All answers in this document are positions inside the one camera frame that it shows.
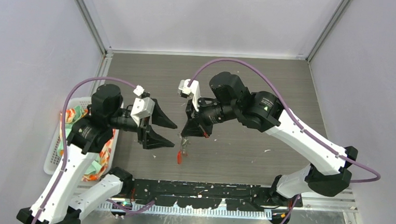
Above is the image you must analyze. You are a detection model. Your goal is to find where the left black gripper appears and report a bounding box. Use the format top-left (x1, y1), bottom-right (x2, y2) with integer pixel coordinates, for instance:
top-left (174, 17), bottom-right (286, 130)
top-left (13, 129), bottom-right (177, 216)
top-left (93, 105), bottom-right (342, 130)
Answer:
top-left (108, 96), bottom-right (179, 148)

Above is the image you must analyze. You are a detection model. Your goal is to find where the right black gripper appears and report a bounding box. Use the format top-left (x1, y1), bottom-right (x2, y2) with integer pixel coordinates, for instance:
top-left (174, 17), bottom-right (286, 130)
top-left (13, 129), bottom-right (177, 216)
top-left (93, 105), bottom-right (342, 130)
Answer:
top-left (181, 94), bottom-right (239, 140)

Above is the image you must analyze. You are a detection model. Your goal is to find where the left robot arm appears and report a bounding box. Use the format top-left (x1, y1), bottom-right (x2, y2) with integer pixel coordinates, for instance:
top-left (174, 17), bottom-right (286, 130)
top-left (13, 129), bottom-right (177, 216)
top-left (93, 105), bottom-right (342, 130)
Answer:
top-left (16, 84), bottom-right (176, 224)

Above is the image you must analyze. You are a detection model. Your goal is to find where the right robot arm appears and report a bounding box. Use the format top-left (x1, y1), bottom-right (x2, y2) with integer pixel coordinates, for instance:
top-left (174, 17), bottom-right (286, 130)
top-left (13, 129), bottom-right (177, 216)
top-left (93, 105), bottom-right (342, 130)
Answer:
top-left (178, 72), bottom-right (358, 206)

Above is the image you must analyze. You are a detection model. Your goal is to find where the colourful patterned cloth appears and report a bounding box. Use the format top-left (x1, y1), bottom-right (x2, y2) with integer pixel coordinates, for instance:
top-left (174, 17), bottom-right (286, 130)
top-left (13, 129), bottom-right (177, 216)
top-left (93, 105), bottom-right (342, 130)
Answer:
top-left (65, 105), bottom-right (116, 181)

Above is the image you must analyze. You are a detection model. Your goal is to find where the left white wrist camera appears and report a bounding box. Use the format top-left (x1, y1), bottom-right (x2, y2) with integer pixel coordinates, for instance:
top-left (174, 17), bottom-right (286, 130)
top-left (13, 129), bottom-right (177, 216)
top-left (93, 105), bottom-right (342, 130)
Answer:
top-left (130, 85), bottom-right (155, 127)

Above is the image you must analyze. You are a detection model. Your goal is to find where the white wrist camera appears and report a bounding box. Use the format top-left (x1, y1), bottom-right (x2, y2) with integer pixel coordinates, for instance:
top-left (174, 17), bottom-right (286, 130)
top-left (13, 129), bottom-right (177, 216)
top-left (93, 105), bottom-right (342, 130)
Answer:
top-left (130, 85), bottom-right (155, 127)
top-left (177, 79), bottom-right (202, 111)

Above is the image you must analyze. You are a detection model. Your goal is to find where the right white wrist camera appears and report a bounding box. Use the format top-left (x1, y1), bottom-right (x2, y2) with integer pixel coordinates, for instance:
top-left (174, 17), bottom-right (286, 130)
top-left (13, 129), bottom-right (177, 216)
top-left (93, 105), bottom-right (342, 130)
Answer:
top-left (177, 79), bottom-right (202, 111)

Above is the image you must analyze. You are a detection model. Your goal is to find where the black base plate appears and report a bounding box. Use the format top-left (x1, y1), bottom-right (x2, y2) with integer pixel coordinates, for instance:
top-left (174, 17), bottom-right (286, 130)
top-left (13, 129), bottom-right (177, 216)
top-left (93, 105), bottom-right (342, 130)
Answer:
top-left (115, 178), bottom-right (302, 212)

